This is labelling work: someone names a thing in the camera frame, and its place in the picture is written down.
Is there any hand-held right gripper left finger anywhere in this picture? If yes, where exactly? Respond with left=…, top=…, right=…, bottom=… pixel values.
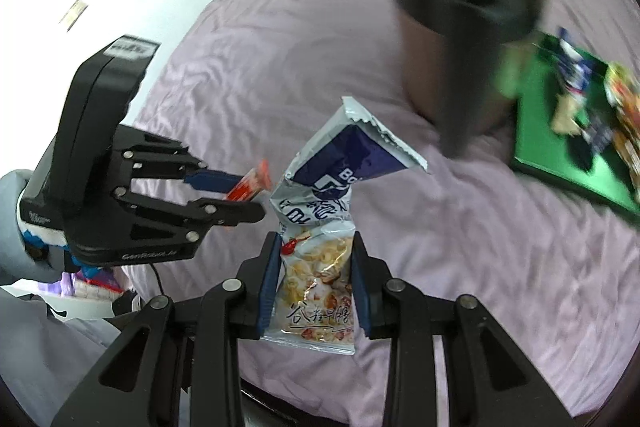
left=52, top=231, right=282, bottom=427

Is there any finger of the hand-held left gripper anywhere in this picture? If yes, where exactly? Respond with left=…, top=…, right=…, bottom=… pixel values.
left=112, top=186, right=266, bottom=243
left=116, top=129, right=247, bottom=195

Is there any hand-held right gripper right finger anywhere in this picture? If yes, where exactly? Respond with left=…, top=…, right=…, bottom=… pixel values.
left=349, top=232, right=576, bottom=427

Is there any small red snack packet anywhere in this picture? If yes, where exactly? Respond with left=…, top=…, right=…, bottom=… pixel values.
left=225, top=159, right=273, bottom=202

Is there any blue and white snack packet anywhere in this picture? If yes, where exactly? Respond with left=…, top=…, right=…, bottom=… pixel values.
left=262, top=96, right=429, bottom=356
left=550, top=26, right=608, bottom=98

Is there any green metal tray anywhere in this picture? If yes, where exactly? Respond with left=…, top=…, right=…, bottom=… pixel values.
left=510, top=32, right=640, bottom=224

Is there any dark blue snack packet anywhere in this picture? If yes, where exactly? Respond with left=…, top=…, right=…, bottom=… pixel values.
left=567, top=112, right=616, bottom=172

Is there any person's left forearm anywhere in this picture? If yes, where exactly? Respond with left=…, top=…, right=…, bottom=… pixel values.
left=0, top=169, right=63, bottom=285

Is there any purple bed sheet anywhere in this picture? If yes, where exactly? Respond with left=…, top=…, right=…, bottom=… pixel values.
left=120, top=0, right=640, bottom=427

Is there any purple and red package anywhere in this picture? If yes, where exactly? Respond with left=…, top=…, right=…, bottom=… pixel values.
left=60, top=267, right=126, bottom=303

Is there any person's grey clothing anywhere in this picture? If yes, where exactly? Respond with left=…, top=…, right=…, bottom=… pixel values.
left=0, top=287, right=123, bottom=427

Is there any colourful yellow snack packet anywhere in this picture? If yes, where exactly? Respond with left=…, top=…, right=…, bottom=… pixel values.
left=602, top=62, right=640, bottom=122

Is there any black cable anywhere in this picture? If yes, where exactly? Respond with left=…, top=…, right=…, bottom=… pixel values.
left=149, top=264, right=167, bottom=303

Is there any small wall sticker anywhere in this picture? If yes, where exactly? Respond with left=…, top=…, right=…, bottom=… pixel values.
left=59, top=0, right=88, bottom=30

